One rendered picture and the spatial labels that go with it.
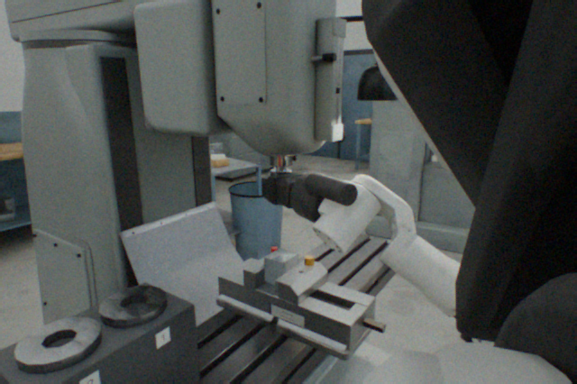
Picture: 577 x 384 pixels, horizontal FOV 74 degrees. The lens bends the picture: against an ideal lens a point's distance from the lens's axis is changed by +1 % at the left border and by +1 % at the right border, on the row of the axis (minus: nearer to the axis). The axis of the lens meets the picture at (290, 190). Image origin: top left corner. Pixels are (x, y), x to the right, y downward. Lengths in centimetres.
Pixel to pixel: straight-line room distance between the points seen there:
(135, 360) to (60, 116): 65
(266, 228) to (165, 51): 239
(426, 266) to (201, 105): 49
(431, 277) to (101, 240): 76
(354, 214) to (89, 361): 39
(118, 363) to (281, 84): 47
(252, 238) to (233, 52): 249
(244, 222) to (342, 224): 252
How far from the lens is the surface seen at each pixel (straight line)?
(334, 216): 58
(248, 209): 302
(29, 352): 56
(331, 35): 70
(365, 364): 96
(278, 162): 77
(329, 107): 70
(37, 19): 128
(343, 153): 798
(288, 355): 79
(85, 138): 99
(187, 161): 110
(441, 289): 59
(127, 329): 57
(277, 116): 67
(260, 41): 68
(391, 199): 60
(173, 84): 81
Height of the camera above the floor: 143
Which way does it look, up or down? 15 degrees down
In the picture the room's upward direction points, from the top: straight up
